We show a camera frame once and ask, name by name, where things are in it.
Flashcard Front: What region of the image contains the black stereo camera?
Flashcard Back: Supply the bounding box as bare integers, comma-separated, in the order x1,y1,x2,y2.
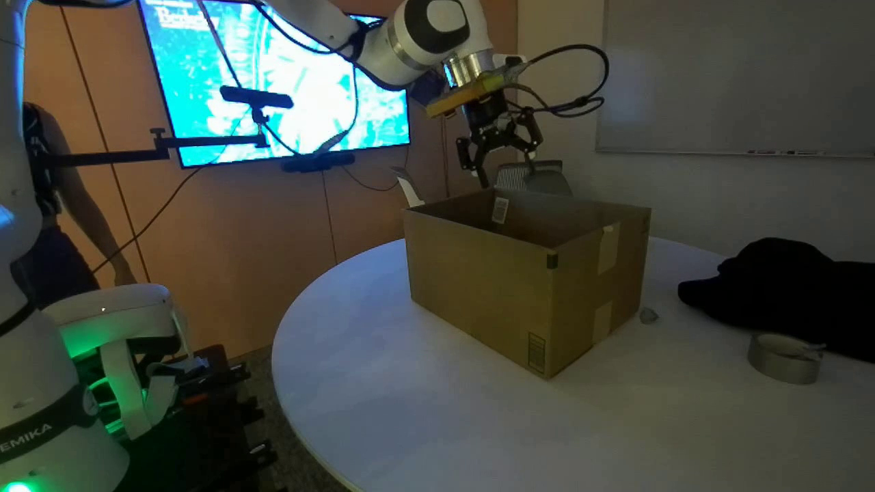
218,84,298,125

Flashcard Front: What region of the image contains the large open cardboard box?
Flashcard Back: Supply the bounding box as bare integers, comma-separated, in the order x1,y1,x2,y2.
402,187,652,379

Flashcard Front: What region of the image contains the wall mounted tv screen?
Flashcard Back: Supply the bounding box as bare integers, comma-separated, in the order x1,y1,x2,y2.
133,0,416,173

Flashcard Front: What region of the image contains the grey chair backrest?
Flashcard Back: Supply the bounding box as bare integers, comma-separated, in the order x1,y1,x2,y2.
488,155,576,199

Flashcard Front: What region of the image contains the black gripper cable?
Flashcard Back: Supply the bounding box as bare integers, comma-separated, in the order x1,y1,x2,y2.
503,42,616,120

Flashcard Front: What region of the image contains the black robot stand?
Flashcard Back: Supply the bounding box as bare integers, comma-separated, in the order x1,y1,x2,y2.
117,341,282,492

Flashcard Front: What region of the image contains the wall whiteboard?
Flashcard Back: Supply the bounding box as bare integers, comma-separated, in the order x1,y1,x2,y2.
595,0,875,161

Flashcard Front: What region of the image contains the grey tape roll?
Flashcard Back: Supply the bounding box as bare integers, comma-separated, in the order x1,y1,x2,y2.
745,330,829,385

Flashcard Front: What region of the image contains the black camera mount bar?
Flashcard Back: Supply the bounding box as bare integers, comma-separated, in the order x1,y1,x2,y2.
37,125,277,174

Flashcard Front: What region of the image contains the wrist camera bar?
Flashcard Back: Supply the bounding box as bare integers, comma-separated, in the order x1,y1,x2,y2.
424,64,529,120

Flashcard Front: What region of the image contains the black cloth garment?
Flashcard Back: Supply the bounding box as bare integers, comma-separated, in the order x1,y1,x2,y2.
677,238,875,364

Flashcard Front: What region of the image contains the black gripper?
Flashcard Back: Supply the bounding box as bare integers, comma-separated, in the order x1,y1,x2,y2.
457,87,547,178

